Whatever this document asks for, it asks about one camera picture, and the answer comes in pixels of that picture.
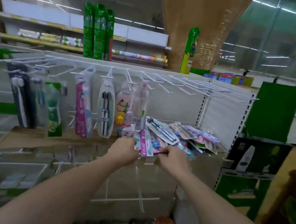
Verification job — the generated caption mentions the green spray can red side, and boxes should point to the green spray can red side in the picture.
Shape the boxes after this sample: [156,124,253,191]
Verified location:
[100,9,119,62]

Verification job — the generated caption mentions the clear pink-topped toothbrush pack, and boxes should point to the clear pink-topped toothbrush pack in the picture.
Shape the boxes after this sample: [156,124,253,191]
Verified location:
[134,80,153,122]

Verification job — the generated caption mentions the green yellow spray can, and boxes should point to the green yellow spray can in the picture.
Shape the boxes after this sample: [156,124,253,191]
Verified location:
[179,25,201,76]

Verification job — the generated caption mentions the tall green spray can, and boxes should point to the tall green spray can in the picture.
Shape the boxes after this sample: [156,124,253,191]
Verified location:
[77,2,101,59]
[87,3,112,61]

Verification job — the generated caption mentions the teal twin toothbrush pack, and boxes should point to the teal twin toothbrush pack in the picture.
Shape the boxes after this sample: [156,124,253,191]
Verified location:
[24,74,55,129]

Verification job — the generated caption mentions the oval twin black toothbrush pack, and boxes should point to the oval twin black toothbrush pack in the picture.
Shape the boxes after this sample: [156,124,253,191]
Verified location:
[92,78,120,139]

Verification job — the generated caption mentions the person's left hand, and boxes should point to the person's left hand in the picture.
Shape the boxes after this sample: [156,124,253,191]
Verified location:
[104,134,142,170]

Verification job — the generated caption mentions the white shelf unit yellow strips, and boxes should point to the white shelf unit yellow strips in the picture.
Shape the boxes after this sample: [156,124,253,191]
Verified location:
[0,0,176,70]

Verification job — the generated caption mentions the black product box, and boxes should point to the black product box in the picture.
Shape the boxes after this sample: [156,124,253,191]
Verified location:
[225,134,293,180]

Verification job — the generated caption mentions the kids toothbrush pack yellow toy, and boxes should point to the kids toothbrush pack yellow toy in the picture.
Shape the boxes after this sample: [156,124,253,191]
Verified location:
[111,86,137,128]

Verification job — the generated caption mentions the person's left forearm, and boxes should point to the person's left forearm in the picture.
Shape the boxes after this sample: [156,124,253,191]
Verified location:
[0,138,124,224]

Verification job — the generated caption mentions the clear green toothbrush pack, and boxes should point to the clear green toothbrush pack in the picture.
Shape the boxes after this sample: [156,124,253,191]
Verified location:
[135,96,150,131]

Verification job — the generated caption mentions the brown cardboard tray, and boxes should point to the brown cardboard tray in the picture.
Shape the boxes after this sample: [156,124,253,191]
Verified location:
[0,116,123,167]

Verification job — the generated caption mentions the person's right hand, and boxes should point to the person's right hand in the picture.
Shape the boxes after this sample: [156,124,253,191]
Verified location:
[155,144,195,179]

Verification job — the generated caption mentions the pile of toothbrush packs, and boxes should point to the pile of toothbrush packs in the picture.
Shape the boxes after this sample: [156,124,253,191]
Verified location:
[114,112,231,169]

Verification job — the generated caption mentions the green label toothbrush pack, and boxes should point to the green label toothbrush pack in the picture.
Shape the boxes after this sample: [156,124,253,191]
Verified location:
[36,80,71,139]

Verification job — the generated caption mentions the row of colourful boxes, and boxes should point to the row of colourful boxes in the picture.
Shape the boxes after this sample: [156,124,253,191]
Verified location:
[202,69,255,88]

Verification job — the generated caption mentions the row of colourful wrap rolls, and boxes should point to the row of colourful wrap rolls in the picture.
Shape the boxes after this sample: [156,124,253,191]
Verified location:
[16,29,169,65]

